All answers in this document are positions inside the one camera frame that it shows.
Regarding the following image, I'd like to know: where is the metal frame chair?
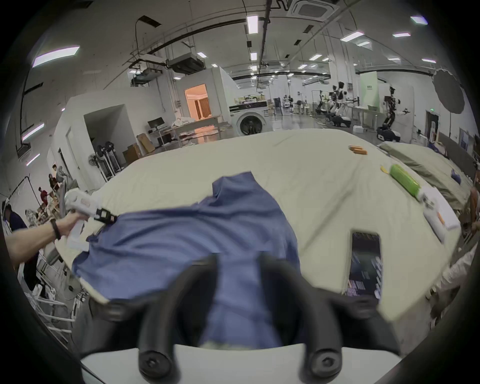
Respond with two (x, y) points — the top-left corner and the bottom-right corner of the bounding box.
(18, 259), (82, 343)

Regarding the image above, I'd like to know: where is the bed with beige sheet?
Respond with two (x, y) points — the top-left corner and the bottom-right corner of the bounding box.
(54, 127), (463, 324)

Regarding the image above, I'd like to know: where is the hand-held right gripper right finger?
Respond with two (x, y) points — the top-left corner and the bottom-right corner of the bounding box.
(260, 253), (400, 384)

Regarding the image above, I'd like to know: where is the black and white humanoid robot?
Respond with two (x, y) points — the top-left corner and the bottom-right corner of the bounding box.
(325, 80), (361, 128)
(376, 86), (412, 143)

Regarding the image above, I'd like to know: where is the black smartphone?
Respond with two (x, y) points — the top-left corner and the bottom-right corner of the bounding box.
(346, 230), (384, 301)

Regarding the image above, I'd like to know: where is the person's left hand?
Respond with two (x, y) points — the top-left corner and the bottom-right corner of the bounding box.
(56, 211), (86, 238)

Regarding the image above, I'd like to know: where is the group of people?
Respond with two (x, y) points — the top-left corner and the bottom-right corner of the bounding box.
(37, 164), (79, 211)

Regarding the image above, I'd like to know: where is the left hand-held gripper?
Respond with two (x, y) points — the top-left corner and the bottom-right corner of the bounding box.
(62, 190), (118, 250)

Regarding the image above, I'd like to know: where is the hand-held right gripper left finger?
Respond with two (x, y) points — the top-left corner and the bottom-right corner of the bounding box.
(88, 254), (219, 384)

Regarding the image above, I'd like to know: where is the grey round photo reflector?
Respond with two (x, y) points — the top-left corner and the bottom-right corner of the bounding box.
(432, 68), (466, 114)

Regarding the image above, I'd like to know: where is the white washing machine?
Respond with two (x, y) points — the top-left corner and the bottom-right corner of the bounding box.
(229, 100), (275, 138)

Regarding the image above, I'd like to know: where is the person's body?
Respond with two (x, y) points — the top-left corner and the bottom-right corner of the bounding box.
(1, 200), (41, 298)

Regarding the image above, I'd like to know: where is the spare white hand-held gripper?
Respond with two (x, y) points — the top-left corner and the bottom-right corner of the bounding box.
(415, 185), (461, 243)

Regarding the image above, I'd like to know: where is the table with monitor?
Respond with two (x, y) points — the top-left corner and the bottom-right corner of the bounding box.
(147, 116), (223, 148)

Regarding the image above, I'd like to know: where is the dark blue shirt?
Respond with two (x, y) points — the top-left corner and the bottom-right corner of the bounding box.
(71, 171), (301, 349)

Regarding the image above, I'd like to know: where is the green oblong box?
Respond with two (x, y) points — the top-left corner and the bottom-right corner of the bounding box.
(389, 163), (421, 197)

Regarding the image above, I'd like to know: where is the bed with green sheet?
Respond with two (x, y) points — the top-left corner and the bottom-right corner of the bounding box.
(378, 141), (475, 211)

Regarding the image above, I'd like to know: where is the person's left forearm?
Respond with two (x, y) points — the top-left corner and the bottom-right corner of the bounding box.
(5, 218), (62, 269)

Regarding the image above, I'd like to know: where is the stack of cardboard cartons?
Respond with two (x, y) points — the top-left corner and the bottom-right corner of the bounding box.
(122, 133), (157, 165)

